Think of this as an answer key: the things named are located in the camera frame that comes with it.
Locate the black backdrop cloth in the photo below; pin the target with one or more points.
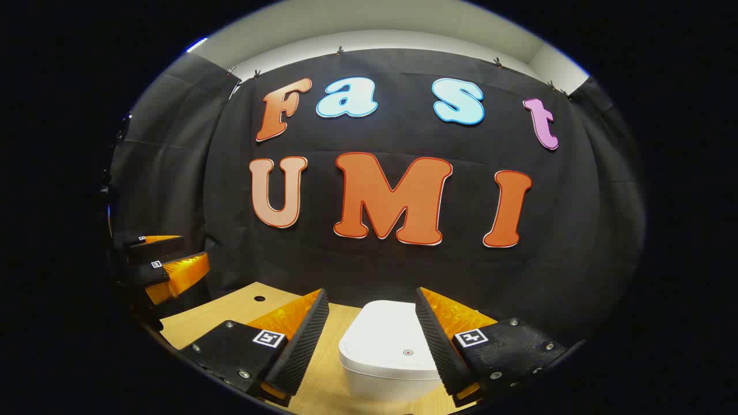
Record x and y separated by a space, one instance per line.
403 276

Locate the wooden desktop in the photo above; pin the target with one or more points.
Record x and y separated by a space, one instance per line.
230 308

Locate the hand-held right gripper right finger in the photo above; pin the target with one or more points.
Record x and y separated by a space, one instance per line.
435 346

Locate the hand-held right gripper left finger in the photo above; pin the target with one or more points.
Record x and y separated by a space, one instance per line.
302 346

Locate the white desktop garbage bin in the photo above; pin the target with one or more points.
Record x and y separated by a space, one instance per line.
386 346

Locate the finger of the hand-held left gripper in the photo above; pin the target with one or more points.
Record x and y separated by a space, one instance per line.
150 249
144 275

